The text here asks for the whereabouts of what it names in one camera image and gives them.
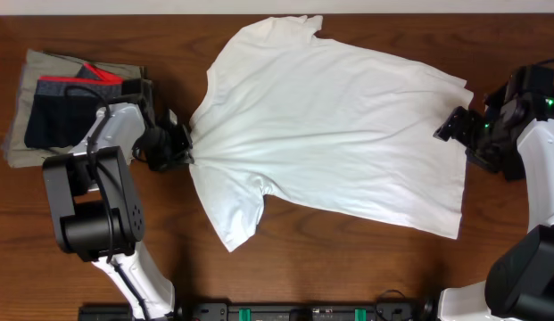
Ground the white t-shirt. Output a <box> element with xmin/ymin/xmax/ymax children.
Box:
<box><xmin>190</xmin><ymin>16</ymin><xmax>473</xmax><ymax>251</ymax></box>

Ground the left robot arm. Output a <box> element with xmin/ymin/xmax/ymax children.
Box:
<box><xmin>42</xmin><ymin>79</ymin><xmax>194</xmax><ymax>320</ymax></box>

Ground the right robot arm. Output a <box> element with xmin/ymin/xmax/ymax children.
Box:
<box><xmin>423</xmin><ymin>59</ymin><xmax>554</xmax><ymax>320</ymax></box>

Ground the navy boxer shorts red waistband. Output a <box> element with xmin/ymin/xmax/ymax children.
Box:
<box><xmin>24</xmin><ymin>63</ymin><xmax>142</xmax><ymax>150</ymax></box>

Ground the folded khaki garment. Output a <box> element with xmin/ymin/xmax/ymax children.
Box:
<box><xmin>4</xmin><ymin>50</ymin><xmax>154</xmax><ymax>168</ymax></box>

